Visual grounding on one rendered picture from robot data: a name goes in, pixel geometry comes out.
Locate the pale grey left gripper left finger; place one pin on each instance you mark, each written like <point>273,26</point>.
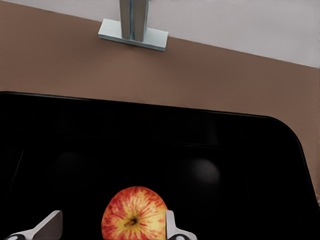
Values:
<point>47,226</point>

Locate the red yellow striped apple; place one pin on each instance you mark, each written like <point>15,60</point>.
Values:
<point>133,216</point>

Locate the black plastic tray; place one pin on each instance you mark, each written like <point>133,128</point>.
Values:
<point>160,160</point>

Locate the silver frame post with foot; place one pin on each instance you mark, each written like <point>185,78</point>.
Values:
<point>133,27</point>

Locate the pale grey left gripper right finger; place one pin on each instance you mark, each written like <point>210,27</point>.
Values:
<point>171,226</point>

